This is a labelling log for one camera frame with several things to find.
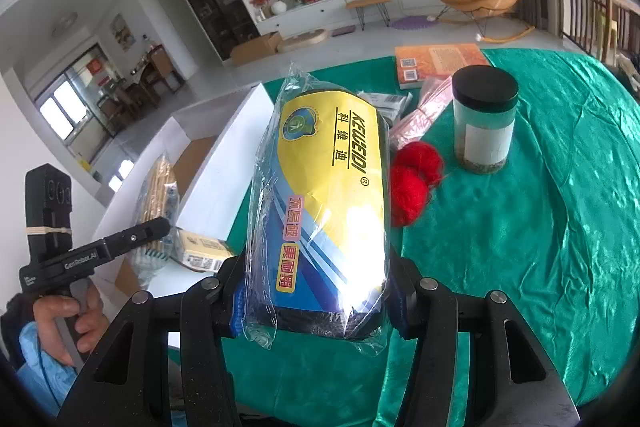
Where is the yellow blue plastic packet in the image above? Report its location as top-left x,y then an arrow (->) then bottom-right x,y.
242,63 -> 396,360

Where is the green tablecloth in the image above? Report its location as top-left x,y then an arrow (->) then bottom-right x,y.
220,47 -> 640,427

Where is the brown cardboard box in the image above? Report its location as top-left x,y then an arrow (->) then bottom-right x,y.
230,32 -> 283,68

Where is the orange book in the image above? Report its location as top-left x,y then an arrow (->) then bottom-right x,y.
394,43 -> 493,90

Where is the small yellow packet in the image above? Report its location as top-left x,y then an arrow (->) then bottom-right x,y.
177,229 -> 236,275

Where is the red yarn skein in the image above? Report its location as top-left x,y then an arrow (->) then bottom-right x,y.
389,141 -> 446,228

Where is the dark wooden chair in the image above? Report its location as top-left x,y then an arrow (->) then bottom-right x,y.
555,0 -> 640,62

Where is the white television cabinet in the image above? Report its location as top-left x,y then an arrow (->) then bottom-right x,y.
255,0 -> 443,40

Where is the wooden bench with metal legs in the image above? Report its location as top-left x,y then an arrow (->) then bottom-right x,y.
346,0 -> 393,30

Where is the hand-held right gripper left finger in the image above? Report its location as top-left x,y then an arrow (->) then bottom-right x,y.
56,252 -> 251,427

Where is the person's left forearm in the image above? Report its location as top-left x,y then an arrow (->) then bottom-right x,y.
15,322 -> 78,418

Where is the clear jar with black lid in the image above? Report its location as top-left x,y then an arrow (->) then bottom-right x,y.
451,65 -> 520,176

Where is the bag of bamboo sticks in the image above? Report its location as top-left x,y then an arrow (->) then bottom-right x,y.
132,152 -> 181,288

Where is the grey foil packet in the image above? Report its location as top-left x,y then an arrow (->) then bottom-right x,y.
357,89 -> 413,125

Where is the person's left hand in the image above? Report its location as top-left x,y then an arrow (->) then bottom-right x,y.
32,284 -> 112,365

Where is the purple round mat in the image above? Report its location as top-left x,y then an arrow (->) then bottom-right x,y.
390,16 -> 436,32

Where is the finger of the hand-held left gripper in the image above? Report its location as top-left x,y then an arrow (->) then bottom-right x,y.
97,217 -> 171,258

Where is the framed wall picture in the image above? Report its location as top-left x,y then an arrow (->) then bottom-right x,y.
109,13 -> 137,52

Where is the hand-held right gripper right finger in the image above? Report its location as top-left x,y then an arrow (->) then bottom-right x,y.
385,247 -> 581,427

